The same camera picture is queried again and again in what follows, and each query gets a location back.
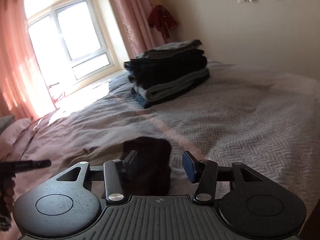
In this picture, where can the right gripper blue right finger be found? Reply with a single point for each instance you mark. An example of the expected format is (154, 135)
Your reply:
(204, 174)

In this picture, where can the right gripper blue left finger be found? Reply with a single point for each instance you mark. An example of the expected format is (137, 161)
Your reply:
(116, 175)

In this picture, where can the maroon and grey sweater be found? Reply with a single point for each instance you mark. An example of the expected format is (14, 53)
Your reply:
(149, 174)

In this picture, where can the person left hand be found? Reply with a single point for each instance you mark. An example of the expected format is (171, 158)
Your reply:
(7, 202)

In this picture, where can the pink pillow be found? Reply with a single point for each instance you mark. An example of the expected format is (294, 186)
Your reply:
(10, 135)

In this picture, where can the grey checked pillow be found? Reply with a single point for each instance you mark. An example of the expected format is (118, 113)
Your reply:
(5, 122)

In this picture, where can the pink and grey bedspread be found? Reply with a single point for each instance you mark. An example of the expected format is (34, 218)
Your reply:
(262, 118)

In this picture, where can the left pink curtain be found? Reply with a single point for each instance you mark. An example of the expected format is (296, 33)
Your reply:
(24, 93)

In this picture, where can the pink curtain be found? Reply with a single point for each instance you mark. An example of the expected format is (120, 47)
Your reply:
(132, 19)
(24, 93)

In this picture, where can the stack of folded jeans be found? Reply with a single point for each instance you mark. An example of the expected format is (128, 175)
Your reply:
(166, 72)

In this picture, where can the white framed window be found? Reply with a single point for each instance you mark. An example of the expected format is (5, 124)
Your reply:
(68, 43)

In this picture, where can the red hanging garment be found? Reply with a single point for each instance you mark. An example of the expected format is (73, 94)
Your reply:
(161, 19)

